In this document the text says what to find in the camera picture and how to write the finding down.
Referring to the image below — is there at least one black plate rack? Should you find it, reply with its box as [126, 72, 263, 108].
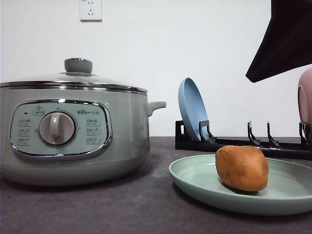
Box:
[175, 120, 312, 160]

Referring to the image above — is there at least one pink plate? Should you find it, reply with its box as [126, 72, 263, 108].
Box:
[298, 67, 312, 144]

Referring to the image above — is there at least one white wall socket left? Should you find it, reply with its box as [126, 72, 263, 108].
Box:
[79, 0, 103, 23]

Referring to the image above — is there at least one brown potato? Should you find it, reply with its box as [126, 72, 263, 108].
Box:
[215, 145, 269, 192]

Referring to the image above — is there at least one green plate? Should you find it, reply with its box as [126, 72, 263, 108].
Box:
[169, 155, 312, 216]

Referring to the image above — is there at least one green electric steamer pot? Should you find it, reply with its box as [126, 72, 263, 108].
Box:
[0, 87, 167, 186]

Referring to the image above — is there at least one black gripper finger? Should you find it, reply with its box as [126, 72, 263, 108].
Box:
[245, 0, 312, 83]

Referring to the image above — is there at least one blue plate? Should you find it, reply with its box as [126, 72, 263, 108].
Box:
[178, 78, 208, 141]

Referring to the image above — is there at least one glass steamer lid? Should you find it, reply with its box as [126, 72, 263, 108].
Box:
[0, 58, 148, 94]

